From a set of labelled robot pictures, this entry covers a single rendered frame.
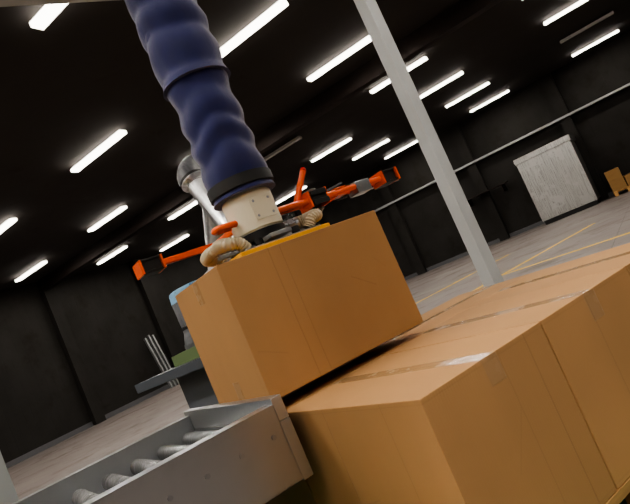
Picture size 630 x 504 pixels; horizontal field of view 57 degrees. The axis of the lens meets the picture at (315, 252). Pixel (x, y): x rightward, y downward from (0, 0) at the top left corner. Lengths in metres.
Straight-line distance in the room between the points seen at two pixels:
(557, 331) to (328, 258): 0.71
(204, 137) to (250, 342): 0.68
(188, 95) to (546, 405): 1.37
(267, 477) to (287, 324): 0.44
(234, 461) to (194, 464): 0.09
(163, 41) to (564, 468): 1.64
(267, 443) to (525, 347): 0.63
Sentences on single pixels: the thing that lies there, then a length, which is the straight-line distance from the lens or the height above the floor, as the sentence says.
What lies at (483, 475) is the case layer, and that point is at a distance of 1.21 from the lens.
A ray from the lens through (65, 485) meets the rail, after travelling 1.98.
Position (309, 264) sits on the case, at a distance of 1.74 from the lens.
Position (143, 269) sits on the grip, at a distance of 1.99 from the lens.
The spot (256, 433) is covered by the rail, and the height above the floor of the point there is 0.55.
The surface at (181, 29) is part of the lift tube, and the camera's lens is 2.03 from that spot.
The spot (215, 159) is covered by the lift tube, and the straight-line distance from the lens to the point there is 1.88.
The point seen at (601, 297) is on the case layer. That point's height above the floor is 0.51.
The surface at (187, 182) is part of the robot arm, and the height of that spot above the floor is 1.42.
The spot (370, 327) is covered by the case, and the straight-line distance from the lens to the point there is 1.80.
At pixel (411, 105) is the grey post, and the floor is 1.91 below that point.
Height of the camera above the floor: 0.80
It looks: 4 degrees up
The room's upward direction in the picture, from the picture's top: 24 degrees counter-clockwise
